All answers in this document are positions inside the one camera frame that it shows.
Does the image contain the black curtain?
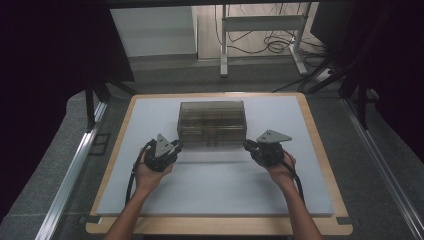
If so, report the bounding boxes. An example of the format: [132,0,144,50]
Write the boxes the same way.
[0,0,136,224]
[311,0,424,158]

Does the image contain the aluminium rail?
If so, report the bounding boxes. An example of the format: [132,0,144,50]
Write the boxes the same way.
[34,101,108,240]
[341,98,424,240]

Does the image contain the black metal stand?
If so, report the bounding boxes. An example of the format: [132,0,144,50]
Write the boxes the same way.
[83,78,139,133]
[338,63,373,131]

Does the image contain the white foam mat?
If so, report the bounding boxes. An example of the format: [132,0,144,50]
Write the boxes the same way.
[95,95,335,217]

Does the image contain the black floor bracket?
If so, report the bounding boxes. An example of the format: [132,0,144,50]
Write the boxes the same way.
[88,132,112,157]

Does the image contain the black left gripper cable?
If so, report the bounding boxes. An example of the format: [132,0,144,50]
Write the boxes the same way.
[124,139,157,206]

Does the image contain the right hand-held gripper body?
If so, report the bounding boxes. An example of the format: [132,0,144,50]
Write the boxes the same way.
[254,129,294,168]

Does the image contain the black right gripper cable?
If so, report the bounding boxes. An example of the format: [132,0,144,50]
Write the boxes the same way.
[281,159,306,205]

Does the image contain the person's right hand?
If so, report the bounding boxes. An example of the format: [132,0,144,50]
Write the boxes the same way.
[264,151,297,191]

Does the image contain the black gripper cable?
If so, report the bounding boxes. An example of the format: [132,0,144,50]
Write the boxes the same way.
[281,159,306,205]
[124,139,157,206]

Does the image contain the white power strip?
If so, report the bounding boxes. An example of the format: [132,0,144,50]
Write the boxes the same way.
[314,67,333,83]

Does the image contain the white panel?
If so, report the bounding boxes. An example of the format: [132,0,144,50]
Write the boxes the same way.
[109,6,198,58]

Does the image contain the person's left hand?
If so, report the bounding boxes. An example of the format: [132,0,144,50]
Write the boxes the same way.
[134,155,175,195]

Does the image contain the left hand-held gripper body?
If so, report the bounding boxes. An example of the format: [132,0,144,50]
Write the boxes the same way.
[143,133,178,173]

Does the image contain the black floor cables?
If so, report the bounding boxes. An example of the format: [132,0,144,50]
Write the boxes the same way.
[214,3,329,68]

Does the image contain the white metal desk frame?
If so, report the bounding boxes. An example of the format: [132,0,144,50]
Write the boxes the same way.
[219,3,309,78]

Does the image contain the smoky transparent drawer box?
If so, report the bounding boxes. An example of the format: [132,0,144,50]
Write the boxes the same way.
[176,100,248,149]

